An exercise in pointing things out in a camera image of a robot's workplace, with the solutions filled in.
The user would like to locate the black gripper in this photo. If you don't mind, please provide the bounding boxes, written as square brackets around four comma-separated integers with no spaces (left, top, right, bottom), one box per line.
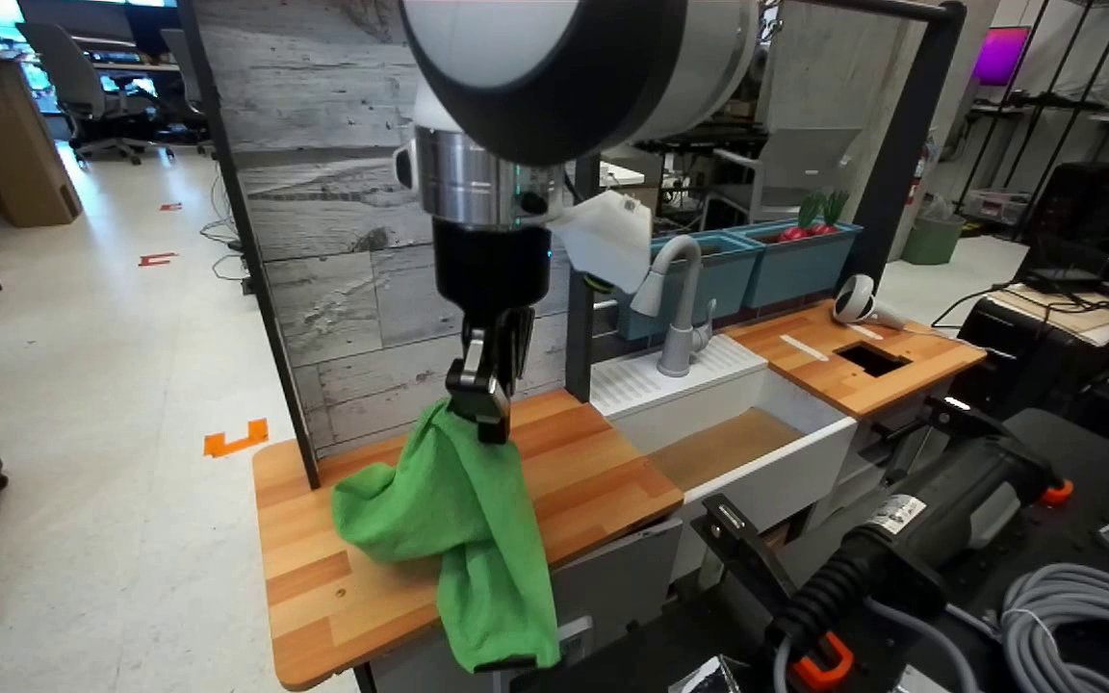
[431,220,556,447]

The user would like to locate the green cloth towel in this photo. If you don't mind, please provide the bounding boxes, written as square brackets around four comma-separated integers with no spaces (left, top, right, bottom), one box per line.
[328,396,567,676]

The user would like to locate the grey metal faucet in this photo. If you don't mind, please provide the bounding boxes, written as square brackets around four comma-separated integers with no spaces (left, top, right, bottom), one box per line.
[629,232,719,379]

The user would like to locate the grey wood-look back panel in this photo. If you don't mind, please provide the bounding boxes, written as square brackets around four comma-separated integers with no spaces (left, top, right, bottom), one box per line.
[188,0,579,455]

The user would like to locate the orange floor tape marker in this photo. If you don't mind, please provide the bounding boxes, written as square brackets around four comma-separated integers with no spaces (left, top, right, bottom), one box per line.
[199,414,273,462]

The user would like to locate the white sink basin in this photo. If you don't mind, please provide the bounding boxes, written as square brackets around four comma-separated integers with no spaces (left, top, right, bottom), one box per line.
[585,333,861,533]

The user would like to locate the white stick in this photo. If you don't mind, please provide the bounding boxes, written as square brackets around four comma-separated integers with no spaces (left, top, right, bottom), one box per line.
[779,329,835,365]

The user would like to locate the red items in bin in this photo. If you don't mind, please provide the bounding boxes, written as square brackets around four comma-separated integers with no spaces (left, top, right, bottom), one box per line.
[767,220,841,247]

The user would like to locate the black clamp with orange ends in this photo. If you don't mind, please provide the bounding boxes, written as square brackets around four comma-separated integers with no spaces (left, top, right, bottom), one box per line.
[692,396,1077,693]

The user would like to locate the wooden counter with cutout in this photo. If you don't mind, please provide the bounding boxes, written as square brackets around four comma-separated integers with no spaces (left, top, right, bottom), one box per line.
[719,295,988,422]

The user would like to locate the green bucket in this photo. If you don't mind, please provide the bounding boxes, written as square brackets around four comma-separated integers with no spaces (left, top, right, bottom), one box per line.
[897,205,965,269]

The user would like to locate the dark office chair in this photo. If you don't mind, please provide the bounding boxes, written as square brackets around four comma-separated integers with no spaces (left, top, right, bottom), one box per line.
[18,16,154,170]

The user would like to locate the wooden desk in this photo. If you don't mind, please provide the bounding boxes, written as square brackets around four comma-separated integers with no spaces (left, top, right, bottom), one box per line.
[0,46,86,232]

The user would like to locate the purple lit monitor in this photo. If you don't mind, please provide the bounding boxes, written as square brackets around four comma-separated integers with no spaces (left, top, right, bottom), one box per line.
[971,21,1037,93]

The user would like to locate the metal shelf rack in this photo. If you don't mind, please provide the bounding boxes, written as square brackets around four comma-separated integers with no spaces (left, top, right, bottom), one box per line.
[950,0,1109,236]

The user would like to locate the black vertical frame post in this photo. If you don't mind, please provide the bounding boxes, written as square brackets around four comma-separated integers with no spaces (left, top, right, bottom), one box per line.
[562,148,611,405]

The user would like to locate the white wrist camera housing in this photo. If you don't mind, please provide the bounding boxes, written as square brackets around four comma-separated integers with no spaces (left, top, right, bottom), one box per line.
[550,188,653,295]

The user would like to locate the black slanted frame post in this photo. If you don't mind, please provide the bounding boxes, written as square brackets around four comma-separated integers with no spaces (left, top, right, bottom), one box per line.
[172,0,325,492]

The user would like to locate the white ring controller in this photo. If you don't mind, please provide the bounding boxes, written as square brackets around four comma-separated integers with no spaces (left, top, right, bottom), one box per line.
[828,269,883,328]

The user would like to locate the black frame with crossbar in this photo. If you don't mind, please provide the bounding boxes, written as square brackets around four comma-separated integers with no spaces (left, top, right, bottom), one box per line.
[820,0,971,291]

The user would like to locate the grey coiled cable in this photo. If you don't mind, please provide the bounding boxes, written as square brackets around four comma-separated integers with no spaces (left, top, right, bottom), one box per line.
[993,559,1109,693]

